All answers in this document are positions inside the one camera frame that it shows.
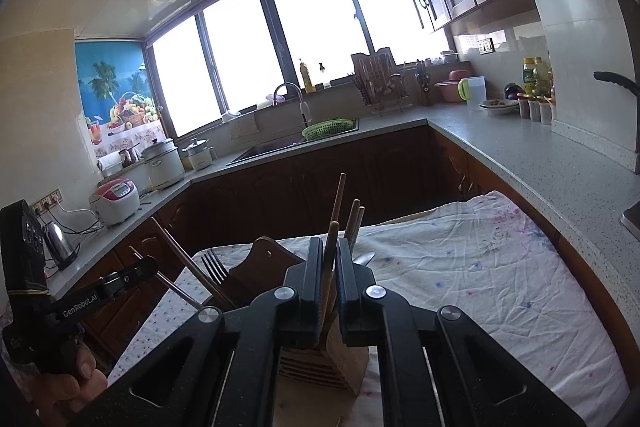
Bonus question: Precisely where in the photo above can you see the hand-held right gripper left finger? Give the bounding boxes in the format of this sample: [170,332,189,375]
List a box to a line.
[67,237,326,427]

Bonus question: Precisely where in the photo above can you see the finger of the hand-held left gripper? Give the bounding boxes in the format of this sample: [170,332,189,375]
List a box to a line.
[101,256,161,297]

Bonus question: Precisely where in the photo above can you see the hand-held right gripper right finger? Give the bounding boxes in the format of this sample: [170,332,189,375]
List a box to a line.
[336,237,586,427]

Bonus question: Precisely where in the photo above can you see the metal chopstick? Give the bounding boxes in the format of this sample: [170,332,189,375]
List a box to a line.
[128,245,205,309]

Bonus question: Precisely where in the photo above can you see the dark wooden chopstick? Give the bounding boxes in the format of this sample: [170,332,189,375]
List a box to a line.
[149,216,238,310]

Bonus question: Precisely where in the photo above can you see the wooden utensil holder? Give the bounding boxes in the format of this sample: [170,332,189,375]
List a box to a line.
[220,237,372,396]

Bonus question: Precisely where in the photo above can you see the metal fork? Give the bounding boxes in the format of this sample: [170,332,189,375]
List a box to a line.
[201,249,232,290]

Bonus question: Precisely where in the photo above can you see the person's left hand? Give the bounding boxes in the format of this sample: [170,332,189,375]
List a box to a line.
[30,342,109,427]

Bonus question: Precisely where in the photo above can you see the stainless steel electric kettle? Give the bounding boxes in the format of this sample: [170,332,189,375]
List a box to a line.
[42,222,81,271]

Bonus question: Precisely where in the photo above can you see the red and white rice cooker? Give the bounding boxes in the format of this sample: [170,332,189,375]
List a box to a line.
[89,178,141,228]

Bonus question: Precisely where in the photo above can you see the floral table cloth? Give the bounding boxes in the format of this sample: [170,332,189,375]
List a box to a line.
[107,191,630,427]

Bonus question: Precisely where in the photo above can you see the white slow cooker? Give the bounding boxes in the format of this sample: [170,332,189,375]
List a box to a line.
[140,138,186,190]

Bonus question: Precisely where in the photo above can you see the paper towel roll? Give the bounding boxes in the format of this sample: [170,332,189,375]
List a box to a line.
[96,152,124,173]

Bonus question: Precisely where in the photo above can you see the dark wooden base cabinets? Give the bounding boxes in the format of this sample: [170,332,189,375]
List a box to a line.
[75,122,571,373]

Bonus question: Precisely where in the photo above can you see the small white electric pot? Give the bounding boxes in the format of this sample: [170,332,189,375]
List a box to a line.
[182,138,219,172]

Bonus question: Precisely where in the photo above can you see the steel kitchen sink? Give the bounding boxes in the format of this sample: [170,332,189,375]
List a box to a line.
[226,118,360,167]

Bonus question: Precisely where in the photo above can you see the green plastic basket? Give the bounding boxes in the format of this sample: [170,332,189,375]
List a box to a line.
[301,119,355,142]

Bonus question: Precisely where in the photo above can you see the metal kitchen faucet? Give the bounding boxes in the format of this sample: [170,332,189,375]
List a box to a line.
[272,82,314,130]

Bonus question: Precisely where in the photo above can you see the yellow dish soap bottle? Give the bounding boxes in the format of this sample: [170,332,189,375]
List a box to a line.
[298,59,316,94]

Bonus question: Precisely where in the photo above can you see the knife block with knives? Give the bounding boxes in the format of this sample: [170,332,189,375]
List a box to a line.
[414,59,435,107]

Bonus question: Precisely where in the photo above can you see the pink plastic basin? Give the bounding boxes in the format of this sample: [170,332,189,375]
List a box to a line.
[434,70,473,103]

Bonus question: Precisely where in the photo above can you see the clear pitcher with green lid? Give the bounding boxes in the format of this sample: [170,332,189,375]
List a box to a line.
[457,77,489,113]

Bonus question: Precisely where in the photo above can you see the grey speckled kitchen countertop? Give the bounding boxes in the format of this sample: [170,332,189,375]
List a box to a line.
[47,104,640,323]

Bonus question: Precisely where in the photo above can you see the white plate with food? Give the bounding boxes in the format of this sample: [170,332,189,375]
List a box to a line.
[478,98,520,116]

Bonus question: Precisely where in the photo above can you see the kitchen window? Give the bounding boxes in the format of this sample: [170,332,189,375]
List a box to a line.
[142,0,452,138]

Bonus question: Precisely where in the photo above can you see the yellow cooking oil bottle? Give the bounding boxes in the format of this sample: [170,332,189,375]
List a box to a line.
[532,57,551,98]
[521,58,539,97]

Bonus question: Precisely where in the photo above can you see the wall outlet strip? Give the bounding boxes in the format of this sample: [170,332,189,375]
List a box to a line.
[30,188,65,213]

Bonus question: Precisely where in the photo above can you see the tropical fruit wall poster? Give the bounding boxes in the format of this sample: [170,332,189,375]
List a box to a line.
[75,39,166,160]

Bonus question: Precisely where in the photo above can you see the wire dish rack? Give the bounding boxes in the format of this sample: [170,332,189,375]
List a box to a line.
[350,48,415,117]

